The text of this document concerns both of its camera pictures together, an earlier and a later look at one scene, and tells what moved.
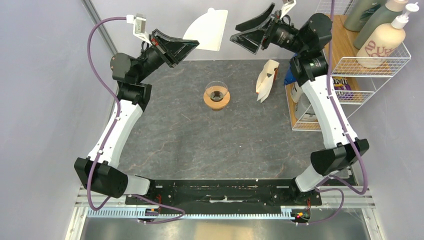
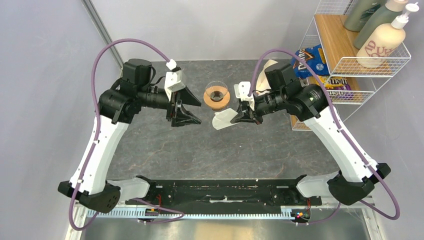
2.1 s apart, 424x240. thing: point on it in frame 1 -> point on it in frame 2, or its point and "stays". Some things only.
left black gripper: [172, 50] -> [182, 116]
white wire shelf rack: [355, 82] stays
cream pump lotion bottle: [381, 43] stays
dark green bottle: [360, 12] stays
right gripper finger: [251, 40] -> [241, 117]
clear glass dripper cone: [216, 90] stays
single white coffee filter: [208, 29] -> [222, 118]
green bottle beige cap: [383, 15] stays
